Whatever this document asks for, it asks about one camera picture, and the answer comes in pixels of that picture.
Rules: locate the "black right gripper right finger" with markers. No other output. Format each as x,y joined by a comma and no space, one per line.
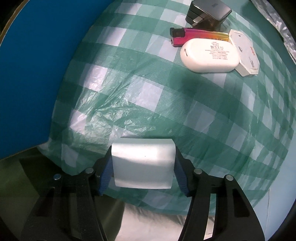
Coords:
235,218

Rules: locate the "black square charger box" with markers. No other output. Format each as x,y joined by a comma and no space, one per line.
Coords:
207,14

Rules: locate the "white oval case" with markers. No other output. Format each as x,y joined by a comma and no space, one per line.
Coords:
209,56

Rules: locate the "green white checkered tablecloth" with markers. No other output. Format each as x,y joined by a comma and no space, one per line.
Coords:
127,80

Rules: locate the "white octagonal card packet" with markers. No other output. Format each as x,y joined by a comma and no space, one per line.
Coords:
248,60

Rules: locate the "white rectangular block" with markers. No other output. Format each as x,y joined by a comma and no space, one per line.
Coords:
143,163

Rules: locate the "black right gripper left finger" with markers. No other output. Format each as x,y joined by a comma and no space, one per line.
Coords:
63,197

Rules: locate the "pink gold lighter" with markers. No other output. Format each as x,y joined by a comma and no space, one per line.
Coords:
180,36

